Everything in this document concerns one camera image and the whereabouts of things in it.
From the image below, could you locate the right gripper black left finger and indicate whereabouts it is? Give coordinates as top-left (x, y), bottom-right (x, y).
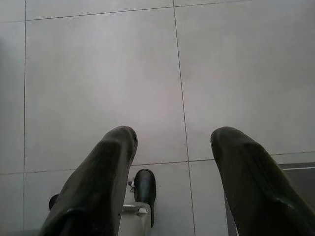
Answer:
top-left (39, 125), bottom-right (138, 236)

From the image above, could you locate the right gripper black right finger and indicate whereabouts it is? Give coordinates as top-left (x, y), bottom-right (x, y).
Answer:
top-left (211, 126), bottom-right (315, 236)

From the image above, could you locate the robot's black right foot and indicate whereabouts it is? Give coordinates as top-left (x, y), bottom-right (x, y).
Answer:
top-left (134, 169), bottom-right (158, 228)

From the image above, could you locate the robot's black foot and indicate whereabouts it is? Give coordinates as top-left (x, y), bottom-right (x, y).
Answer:
top-left (134, 169), bottom-right (158, 228)
top-left (48, 193), bottom-right (60, 209)

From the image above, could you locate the dark grey floor mat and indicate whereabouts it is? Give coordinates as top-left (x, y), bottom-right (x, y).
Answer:
top-left (280, 162), bottom-right (315, 189)

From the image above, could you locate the robot's black left foot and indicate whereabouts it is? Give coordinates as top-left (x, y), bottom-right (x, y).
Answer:
top-left (48, 193), bottom-right (60, 209)

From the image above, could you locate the robot's white right leg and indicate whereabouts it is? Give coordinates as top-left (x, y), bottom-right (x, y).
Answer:
top-left (122, 203), bottom-right (151, 236)

